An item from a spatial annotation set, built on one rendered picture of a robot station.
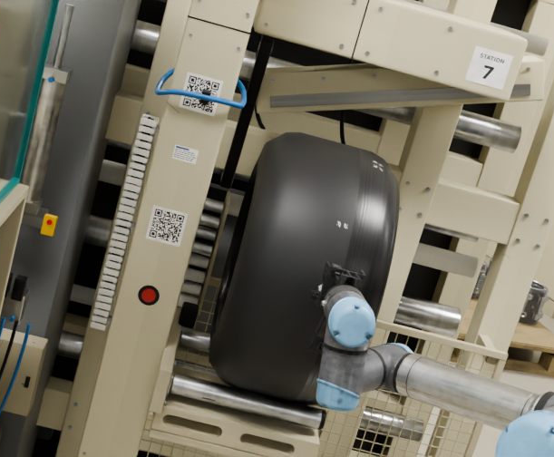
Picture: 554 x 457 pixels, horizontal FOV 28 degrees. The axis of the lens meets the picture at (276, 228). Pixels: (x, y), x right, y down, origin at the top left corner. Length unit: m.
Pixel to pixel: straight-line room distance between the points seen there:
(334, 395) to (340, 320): 0.14
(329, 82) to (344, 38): 0.18
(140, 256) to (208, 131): 0.30
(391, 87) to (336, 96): 0.13
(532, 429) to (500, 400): 0.21
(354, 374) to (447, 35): 0.98
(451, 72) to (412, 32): 0.13
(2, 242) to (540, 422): 1.12
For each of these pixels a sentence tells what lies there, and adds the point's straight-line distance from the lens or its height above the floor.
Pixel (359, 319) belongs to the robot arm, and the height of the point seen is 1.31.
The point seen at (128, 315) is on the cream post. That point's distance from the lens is 2.41.
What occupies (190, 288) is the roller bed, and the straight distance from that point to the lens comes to 2.81.
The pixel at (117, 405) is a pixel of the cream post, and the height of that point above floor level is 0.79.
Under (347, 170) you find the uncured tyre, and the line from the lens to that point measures 2.27.
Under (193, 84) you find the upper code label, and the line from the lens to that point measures 2.27.
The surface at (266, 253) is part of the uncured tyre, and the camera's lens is 2.16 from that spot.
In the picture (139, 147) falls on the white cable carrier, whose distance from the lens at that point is 2.33.
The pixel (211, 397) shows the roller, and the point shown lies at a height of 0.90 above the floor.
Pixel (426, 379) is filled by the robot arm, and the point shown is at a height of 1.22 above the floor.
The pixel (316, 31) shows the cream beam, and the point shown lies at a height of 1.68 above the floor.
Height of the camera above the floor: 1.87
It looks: 15 degrees down
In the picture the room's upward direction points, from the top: 16 degrees clockwise
